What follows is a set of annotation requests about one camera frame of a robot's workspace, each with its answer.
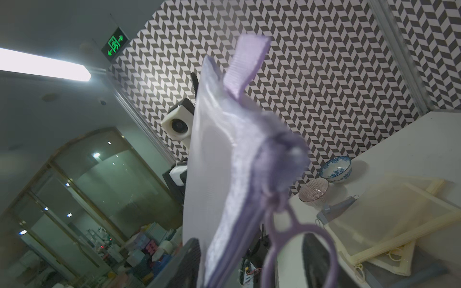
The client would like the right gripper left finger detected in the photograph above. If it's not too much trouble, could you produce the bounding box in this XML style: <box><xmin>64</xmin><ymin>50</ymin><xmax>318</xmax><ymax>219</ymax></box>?
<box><xmin>147</xmin><ymin>238</ymin><xmax>201</xmax><ymax>288</ymax></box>

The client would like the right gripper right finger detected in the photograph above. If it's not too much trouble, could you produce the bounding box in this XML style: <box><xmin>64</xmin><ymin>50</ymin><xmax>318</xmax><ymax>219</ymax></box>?
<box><xmin>301</xmin><ymin>232</ymin><xmax>361</xmax><ymax>288</ymax></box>

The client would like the large yellow trim mesh pouch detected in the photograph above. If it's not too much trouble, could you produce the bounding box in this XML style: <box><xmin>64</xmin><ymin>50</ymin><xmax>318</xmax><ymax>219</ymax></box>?
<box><xmin>324</xmin><ymin>175</ymin><xmax>461</xmax><ymax>265</ymax></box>

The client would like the large purple trim mesh pouch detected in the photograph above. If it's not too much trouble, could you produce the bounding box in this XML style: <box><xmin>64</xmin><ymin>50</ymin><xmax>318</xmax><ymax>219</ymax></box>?
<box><xmin>183</xmin><ymin>34</ymin><xmax>339</xmax><ymax>288</ymax></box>

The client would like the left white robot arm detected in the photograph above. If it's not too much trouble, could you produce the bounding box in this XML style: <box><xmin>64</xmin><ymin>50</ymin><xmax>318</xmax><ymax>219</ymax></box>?
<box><xmin>162</xmin><ymin>158</ymin><xmax>188</xmax><ymax>205</ymax></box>

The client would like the blue white ceramic bowl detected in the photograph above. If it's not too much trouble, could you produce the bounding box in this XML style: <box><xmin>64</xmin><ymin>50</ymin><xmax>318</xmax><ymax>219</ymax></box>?
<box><xmin>319</xmin><ymin>156</ymin><xmax>352</xmax><ymax>183</ymax></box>

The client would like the green exit sign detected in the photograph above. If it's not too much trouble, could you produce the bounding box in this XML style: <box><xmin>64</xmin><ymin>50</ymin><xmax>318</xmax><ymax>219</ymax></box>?
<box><xmin>101</xmin><ymin>27</ymin><xmax>130</xmax><ymax>62</ymax></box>

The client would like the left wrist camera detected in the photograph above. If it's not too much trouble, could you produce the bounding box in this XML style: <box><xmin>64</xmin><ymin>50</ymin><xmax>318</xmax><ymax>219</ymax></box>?
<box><xmin>161</xmin><ymin>98</ymin><xmax>195</xmax><ymax>149</ymax></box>

